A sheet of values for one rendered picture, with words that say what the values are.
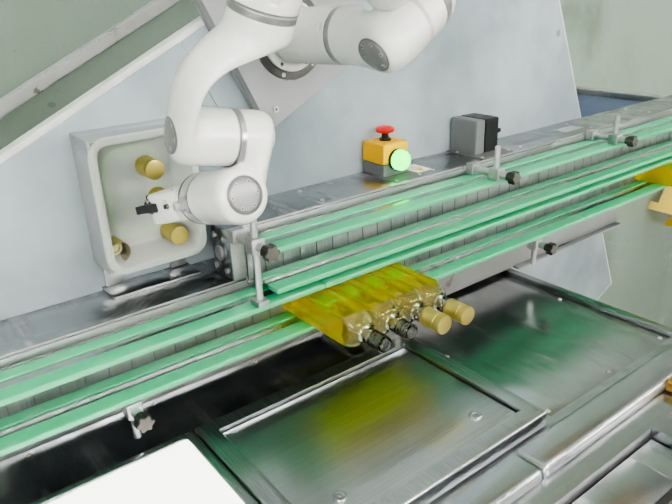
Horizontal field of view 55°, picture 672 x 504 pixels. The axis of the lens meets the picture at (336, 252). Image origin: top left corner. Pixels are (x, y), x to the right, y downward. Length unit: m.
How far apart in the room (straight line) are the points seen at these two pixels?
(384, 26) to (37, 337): 0.69
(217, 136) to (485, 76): 0.98
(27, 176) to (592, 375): 1.04
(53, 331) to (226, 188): 0.41
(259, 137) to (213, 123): 0.06
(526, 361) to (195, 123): 0.83
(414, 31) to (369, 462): 0.64
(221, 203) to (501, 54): 1.05
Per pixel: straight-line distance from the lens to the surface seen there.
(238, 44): 0.78
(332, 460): 1.02
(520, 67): 1.78
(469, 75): 1.63
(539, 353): 1.37
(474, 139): 1.55
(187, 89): 0.79
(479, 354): 1.35
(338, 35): 1.06
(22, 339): 1.09
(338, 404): 1.13
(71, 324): 1.10
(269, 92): 1.22
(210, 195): 0.83
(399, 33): 0.99
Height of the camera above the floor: 1.81
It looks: 48 degrees down
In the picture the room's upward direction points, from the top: 115 degrees clockwise
